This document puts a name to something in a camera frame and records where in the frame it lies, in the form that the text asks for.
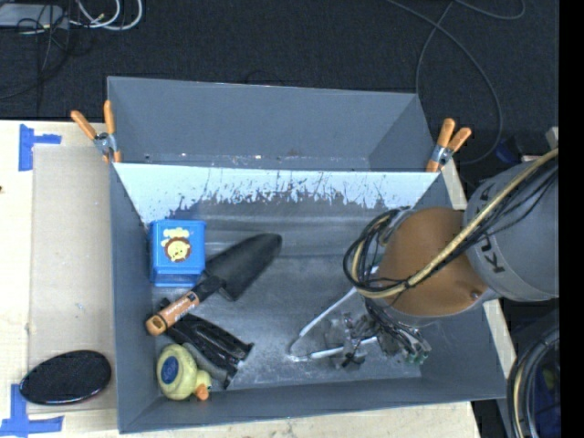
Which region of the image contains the black oval case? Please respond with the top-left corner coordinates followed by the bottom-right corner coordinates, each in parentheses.
top-left (18, 349), bottom-right (113, 406)

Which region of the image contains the yellow toy duck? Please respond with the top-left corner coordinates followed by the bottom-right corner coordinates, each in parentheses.
top-left (155, 342), bottom-right (214, 402)

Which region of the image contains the pale cardboard board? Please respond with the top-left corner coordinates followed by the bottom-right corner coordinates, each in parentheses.
top-left (26, 145), bottom-right (120, 415)

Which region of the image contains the blue box with lion print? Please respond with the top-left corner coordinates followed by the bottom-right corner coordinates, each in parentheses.
top-left (147, 218), bottom-right (208, 288)

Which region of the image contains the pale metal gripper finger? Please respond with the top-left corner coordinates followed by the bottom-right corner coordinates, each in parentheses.
top-left (329, 342), bottom-right (370, 370)
top-left (319, 314), bottom-right (371, 346)

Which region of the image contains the grey metal bin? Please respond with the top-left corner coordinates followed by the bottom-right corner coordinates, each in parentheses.
top-left (105, 76), bottom-right (508, 434)

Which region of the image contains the black ribbed plastic tool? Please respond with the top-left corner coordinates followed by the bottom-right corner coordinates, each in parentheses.
top-left (165, 312), bottom-right (255, 390)

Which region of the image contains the black trowel with orange handle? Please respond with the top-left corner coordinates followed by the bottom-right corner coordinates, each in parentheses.
top-left (144, 232), bottom-right (284, 337)

